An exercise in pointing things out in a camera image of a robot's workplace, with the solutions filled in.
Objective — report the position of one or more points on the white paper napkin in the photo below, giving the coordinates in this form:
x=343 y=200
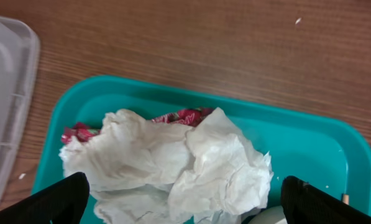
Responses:
x=143 y=171

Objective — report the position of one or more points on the teal plastic serving tray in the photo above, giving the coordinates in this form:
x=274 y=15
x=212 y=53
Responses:
x=327 y=153

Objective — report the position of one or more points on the red candy wrapper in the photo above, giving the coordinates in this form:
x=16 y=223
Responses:
x=190 y=117

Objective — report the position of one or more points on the wooden chopstick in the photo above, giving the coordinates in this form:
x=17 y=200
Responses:
x=345 y=199

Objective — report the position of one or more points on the grey bowl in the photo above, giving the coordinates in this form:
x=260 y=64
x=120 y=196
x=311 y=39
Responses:
x=274 y=215

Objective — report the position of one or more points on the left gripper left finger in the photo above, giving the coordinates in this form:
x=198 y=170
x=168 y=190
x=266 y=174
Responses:
x=62 y=202

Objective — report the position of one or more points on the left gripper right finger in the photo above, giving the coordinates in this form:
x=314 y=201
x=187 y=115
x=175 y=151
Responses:
x=304 y=204

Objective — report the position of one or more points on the clear plastic storage bin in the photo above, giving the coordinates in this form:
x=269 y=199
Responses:
x=19 y=60

